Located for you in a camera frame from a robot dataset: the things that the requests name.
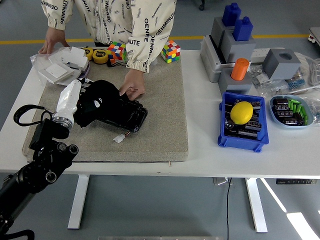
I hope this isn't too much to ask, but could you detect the person's right hand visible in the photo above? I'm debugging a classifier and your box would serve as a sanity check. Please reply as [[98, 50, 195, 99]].
[[38, 26, 70, 55]]

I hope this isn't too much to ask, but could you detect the blue plastic bin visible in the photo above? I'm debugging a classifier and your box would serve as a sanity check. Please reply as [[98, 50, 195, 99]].
[[217, 91, 270, 153]]

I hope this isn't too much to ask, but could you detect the white table leg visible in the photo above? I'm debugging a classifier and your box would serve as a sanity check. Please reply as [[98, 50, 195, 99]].
[[244, 177, 268, 233], [67, 174, 90, 230]]

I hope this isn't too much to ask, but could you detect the black table control panel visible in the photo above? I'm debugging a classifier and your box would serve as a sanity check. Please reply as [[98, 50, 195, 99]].
[[275, 178, 318, 186]]

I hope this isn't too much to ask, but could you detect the person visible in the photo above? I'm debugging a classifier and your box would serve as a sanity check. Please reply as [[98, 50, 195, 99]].
[[38, 0, 178, 101]]

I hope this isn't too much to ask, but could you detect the white switch plate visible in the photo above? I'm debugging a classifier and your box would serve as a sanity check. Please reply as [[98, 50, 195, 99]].
[[43, 62, 75, 85]]

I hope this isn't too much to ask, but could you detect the white rod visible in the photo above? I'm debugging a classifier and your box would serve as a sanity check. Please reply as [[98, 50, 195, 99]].
[[287, 84, 320, 95]]

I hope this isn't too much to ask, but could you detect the grey cart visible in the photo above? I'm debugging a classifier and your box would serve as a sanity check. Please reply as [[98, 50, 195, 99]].
[[308, 26, 320, 48]]

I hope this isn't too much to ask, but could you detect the white connector with wires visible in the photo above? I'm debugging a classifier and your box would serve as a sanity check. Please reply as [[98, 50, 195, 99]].
[[113, 130, 132, 144]]

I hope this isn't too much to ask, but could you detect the grey block with round hole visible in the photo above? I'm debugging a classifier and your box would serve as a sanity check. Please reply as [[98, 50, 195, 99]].
[[262, 48, 303, 81]]

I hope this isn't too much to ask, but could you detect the orange cylinder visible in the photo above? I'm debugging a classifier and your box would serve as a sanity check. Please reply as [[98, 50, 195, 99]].
[[230, 57, 251, 82]]

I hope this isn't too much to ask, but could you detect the light grey base box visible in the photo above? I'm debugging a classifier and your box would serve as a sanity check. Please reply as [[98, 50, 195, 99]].
[[200, 34, 238, 83]]

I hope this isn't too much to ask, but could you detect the blue resistor bundle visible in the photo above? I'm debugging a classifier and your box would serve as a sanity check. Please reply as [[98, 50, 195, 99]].
[[287, 76, 307, 91]]

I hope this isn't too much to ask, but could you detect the white power strip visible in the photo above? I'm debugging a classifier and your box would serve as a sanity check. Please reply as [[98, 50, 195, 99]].
[[249, 47, 286, 63]]

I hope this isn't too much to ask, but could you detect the grey-brown mat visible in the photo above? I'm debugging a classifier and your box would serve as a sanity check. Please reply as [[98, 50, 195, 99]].
[[21, 47, 189, 163]]

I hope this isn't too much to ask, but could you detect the black cord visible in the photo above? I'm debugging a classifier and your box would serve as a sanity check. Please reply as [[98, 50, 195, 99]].
[[107, 59, 128, 68]]

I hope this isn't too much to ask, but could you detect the clear bag of small parts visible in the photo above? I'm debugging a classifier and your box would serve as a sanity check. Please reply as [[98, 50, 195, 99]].
[[248, 64, 289, 97]]

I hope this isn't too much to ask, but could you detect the yellow tape measure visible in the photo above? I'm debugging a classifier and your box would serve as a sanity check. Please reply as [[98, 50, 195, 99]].
[[81, 46, 95, 61], [92, 48, 109, 65]]

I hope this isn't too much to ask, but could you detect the yellow lemon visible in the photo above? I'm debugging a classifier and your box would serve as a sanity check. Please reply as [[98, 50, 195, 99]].
[[230, 101, 254, 125]]

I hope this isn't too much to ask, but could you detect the blue block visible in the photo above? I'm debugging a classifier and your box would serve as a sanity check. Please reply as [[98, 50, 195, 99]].
[[232, 16, 254, 42], [221, 2, 243, 27]]

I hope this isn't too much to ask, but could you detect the black power cable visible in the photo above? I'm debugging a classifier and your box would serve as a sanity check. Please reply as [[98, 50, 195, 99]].
[[226, 177, 233, 240]]

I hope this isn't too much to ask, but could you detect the light blue dish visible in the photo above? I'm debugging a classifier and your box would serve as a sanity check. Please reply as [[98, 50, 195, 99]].
[[269, 94, 315, 130]]

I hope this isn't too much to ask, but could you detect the clear plastic bag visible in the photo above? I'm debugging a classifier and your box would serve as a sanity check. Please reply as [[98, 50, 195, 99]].
[[29, 46, 84, 87], [299, 96, 320, 126]]

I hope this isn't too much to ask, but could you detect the lilac bowl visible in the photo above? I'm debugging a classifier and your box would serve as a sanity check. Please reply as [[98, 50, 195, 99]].
[[78, 61, 91, 78]]

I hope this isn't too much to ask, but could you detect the person's left hand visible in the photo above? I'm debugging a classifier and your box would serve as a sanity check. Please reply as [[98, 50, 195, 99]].
[[118, 68, 146, 101]]

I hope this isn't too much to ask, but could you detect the grey metal bracket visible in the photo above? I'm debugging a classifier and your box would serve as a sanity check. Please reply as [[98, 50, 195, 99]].
[[212, 176, 233, 186]]

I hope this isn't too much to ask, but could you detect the white cardboard box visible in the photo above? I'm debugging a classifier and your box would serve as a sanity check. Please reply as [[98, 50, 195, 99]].
[[61, 46, 88, 69]]

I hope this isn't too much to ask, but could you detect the multicolour puzzle cube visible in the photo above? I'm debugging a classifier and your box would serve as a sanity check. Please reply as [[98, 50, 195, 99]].
[[161, 39, 182, 64], [106, 41, 128, 63]]

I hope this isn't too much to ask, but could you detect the black rag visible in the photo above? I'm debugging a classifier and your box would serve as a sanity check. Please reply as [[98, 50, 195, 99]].
[[73, 79, 131, 129]]

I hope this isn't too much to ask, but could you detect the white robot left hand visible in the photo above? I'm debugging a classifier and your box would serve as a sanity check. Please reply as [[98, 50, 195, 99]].
[[55, 77, 92, 116]]

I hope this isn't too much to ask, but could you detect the white cable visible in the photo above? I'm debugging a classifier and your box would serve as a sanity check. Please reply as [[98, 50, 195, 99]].
[[294, 52, 320, 87]]

